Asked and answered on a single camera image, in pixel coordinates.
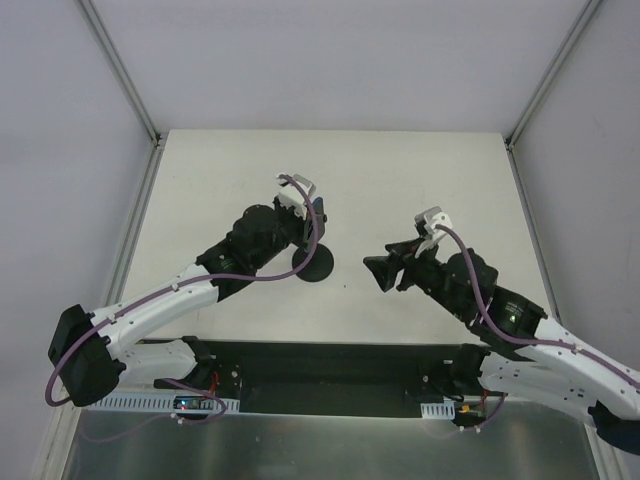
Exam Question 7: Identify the black phone stand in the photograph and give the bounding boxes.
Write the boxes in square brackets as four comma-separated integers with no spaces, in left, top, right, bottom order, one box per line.
[291,243,335,283]

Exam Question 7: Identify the blue cased smartphone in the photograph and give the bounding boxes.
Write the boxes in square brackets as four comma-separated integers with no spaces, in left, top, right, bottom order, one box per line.
[312,197,327,226]

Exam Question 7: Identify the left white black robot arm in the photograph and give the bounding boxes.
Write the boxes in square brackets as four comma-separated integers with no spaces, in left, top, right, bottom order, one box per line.
[44,195,327,407]

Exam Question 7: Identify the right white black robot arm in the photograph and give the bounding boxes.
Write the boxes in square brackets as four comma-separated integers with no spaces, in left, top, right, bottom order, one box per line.
[363,241,639,454]

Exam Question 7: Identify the right orange connector board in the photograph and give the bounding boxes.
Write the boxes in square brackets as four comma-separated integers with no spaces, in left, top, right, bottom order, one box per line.
[457,403,486,418]

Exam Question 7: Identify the left green lit circuit board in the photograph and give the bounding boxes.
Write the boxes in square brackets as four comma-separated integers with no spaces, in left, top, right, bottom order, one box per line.
[173,395,216,411]

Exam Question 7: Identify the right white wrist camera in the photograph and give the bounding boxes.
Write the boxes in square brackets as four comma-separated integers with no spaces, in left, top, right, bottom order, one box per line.
[414,206,453,258]

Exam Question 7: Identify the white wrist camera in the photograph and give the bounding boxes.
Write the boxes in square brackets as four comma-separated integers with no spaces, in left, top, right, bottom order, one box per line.
[414,206,453,258]
[276,173,316,219]

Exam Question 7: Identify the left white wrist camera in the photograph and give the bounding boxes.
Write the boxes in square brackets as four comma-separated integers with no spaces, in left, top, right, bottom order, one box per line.
[276,173,316,219]

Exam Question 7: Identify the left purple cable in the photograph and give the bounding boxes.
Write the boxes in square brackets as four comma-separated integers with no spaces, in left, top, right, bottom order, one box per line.
[43,174,321,444]

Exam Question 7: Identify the purple cable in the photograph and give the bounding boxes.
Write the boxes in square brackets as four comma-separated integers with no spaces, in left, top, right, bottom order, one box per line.
[424,224,640,444]
[43,174,321,444]

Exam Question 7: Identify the right white slotted cable duct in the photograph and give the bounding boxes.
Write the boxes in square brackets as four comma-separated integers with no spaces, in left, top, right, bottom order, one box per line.
[420,401,456,421]

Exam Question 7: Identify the white slotted cable duct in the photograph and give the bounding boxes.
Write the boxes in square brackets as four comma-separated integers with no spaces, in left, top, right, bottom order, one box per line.
[420,401,456,421]
[87,392,222,415]

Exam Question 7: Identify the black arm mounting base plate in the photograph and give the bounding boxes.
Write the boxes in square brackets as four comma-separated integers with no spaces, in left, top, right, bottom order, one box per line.
[180,337,501,418]

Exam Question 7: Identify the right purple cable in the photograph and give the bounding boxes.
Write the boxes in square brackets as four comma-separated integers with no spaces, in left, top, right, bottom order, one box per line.
[424,224,640,444]

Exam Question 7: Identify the right aluminium frame post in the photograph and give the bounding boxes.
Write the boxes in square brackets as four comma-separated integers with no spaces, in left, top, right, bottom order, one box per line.
[504,0,606,149]

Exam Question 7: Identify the aluminium frame post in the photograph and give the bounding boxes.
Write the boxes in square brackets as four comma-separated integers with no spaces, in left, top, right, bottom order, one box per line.
[74,0,164,146]
[504,0,606,149]

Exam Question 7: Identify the left white slotted cable duct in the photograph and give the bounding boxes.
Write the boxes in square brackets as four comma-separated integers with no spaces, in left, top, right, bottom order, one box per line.
[87,392,222,415]

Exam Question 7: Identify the left aluminium frame post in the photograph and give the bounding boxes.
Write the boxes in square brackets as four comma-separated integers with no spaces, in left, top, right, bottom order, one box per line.
[74,0,164,146]

